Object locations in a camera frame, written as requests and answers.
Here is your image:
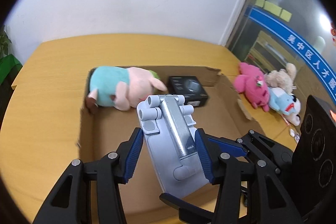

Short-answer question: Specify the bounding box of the white earbuds case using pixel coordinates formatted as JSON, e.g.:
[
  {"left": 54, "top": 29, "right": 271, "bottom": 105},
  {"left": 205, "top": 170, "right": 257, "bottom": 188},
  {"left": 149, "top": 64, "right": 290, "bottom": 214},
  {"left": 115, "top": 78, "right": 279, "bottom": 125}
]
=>
[{"left": 289, "top": 128, "right": 295, "bottom": 138}]

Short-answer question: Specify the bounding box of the white panda plush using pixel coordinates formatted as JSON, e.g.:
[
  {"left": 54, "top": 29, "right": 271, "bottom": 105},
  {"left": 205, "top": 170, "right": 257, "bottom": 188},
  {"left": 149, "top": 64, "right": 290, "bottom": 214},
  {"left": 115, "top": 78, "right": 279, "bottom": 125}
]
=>
[{"left": 284, "top": 94, "right": 301, "bottom": 126}]

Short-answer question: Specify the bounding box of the pink bear plush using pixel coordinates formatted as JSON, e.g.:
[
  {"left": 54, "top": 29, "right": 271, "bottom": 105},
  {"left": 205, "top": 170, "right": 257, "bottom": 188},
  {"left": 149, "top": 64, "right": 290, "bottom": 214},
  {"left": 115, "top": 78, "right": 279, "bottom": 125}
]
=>
[{"left": 233, "top": 63, "right": 270, "bottom": 112}]

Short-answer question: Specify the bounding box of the green potted plant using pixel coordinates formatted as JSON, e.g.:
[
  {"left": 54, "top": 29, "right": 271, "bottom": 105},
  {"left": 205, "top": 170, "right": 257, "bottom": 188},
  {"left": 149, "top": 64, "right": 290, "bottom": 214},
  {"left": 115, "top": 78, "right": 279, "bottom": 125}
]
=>
[{"left": 0, "top": 25, "right": 12, "bottom": 58}]

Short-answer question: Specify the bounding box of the brown cardboard box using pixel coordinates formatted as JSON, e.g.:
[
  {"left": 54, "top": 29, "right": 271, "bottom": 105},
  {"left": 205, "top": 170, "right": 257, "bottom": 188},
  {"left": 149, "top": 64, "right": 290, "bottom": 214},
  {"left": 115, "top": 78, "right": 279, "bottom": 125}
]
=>
[{"left": 77, "top": 66, "right": 263, "bottom": 223}]

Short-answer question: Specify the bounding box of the grey folding phone stand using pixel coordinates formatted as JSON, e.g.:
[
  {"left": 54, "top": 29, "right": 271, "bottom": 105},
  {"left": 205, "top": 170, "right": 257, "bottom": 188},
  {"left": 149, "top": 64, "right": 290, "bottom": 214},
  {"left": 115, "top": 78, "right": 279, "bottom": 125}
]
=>
[{"left": 137, "top": 94, "right": 208, "bottom": 198}]

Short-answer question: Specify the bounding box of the black UGREEN charger box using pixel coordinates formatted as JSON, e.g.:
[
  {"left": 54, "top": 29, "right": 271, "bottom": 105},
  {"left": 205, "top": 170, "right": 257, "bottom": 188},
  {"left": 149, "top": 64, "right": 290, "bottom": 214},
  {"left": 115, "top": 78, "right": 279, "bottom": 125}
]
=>
[{"left": 167, "top": 76, "right": 209, "bottom": 107}]

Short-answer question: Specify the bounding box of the right gripper black camera box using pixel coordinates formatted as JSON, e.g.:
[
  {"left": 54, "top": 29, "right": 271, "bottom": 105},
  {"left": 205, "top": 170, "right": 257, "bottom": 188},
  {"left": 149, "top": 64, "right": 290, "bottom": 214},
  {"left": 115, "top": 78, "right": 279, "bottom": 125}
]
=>
[{"left": 286, "top": 95, "right": 335, "bottom": 223}]

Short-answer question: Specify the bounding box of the pig plush in teal shirt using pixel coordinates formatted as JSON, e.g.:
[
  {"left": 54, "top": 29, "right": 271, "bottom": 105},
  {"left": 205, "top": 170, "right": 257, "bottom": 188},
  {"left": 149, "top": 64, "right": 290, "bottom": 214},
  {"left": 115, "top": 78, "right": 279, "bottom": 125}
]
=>
[{"left": 85, "top": 66, "right": 167, "bottom": 114}]

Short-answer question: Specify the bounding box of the green cloth covered table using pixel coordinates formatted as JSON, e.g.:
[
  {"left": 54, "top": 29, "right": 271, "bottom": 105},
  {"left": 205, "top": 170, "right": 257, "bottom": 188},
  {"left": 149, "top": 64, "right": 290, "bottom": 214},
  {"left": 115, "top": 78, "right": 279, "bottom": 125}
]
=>
[{"left": 1, "top": 54, "right": 23, "bottom": 90}]

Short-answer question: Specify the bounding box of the cream rabbit plush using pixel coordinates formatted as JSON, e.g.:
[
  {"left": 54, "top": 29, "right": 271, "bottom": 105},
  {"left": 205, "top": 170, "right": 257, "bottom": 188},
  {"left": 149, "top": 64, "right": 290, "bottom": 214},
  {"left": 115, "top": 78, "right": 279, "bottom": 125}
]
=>
[{"left": 264, "top": 63, "right": 297, "bottom": 94}]

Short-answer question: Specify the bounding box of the blue plush with red collar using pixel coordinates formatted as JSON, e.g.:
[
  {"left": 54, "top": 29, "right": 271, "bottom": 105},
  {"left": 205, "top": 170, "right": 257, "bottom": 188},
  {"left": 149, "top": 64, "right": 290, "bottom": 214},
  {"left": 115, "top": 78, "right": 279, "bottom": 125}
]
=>
[{"left": 268, "top": 87, "right": 297, "bottom": 115}]

